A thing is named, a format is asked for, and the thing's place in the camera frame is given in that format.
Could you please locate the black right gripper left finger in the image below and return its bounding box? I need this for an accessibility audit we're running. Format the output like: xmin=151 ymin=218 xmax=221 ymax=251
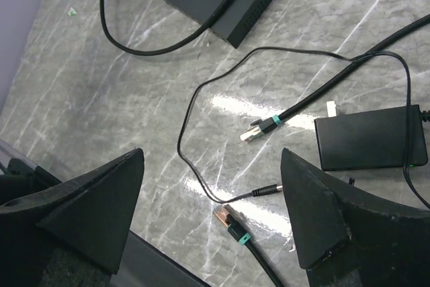
xmin=0 ymin=147 xmax=145 ymax=287

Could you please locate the thin black power cord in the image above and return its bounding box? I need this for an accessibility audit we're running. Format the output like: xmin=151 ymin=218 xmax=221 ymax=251
xmin=177 ymin=47 xmax=430 ymax=210

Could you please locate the black power adapter brick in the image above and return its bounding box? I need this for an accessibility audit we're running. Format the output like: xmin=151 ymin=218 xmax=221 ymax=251
xmin=314 ymin=106 xmax=406 ymax=171

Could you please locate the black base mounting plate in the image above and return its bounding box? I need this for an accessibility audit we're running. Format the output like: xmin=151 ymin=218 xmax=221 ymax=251
xmin=0 ymin=157 xmax=209 ymax=287

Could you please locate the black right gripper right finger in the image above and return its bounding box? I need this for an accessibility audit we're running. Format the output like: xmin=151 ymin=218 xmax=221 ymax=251
xmin=280 ymin=149 xmax=429 ymax=286

